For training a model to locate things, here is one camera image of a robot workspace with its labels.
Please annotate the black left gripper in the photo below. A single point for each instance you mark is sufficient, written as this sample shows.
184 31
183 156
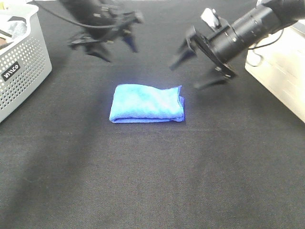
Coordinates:
120 26

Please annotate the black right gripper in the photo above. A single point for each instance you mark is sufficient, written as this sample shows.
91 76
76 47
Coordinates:
196 40

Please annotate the blue microfibre towel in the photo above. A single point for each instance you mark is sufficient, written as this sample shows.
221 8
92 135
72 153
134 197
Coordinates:
135 103

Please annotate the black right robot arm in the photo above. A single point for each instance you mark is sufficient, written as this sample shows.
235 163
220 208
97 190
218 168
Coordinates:
229 40

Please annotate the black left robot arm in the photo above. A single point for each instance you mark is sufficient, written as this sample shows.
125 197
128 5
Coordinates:
87 12

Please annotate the white plastic storage crate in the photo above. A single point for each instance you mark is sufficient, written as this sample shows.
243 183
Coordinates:
278 63

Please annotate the grey perforated plastic basket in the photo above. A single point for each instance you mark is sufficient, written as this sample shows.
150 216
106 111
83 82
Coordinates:
25 63

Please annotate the grey cloth in basket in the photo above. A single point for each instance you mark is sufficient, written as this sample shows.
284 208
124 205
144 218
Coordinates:
15 28

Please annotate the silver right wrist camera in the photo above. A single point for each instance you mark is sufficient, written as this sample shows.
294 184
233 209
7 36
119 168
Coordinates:
212 19

